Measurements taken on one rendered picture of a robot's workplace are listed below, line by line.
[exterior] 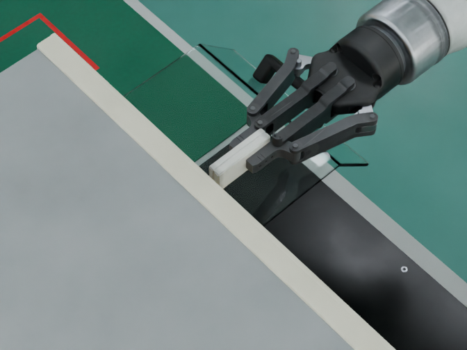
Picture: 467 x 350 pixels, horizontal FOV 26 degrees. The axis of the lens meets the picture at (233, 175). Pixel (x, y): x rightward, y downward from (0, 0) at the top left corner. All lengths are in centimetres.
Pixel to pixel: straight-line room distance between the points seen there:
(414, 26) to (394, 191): 136
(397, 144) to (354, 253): 108
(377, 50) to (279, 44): 161
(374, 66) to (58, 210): 39
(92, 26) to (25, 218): 91
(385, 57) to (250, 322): 39
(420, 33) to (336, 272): 45
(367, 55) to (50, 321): 45
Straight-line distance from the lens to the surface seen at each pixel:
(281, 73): 105
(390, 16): 107
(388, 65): 106
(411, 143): 249
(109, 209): 82
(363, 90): 105
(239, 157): 99
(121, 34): 168
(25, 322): 78
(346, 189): 150
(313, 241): 143
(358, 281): 141
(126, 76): 163
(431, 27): 108
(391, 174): 243
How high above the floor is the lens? 201
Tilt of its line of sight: 57 degrees down
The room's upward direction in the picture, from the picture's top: straight up
